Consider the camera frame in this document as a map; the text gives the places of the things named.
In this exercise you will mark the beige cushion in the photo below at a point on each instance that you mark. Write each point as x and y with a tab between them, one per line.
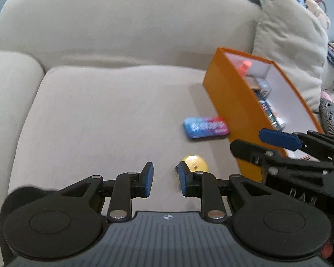
291	36

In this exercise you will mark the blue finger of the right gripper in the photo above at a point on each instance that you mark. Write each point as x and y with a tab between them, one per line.
249	152
280	139

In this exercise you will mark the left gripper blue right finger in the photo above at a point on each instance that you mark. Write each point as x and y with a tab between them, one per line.
208	189

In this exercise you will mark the grey checked fabric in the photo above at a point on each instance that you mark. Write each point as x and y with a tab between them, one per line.
326	110

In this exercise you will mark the clear plastic cube box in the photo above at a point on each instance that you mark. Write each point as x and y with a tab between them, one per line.
257	83

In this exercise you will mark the dark blue shampoo bottle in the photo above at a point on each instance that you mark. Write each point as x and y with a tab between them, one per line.
277	122

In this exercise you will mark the orange cardboard box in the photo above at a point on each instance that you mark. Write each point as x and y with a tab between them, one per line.
239	106

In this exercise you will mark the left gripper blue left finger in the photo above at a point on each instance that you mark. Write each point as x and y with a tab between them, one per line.
124	188

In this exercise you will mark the blue red snack packet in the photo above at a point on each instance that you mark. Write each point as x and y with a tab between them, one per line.
205	127

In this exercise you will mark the beige sofa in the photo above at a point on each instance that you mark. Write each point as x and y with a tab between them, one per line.
103	86

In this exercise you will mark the yellow tape measure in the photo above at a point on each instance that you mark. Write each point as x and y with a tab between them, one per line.
196	163

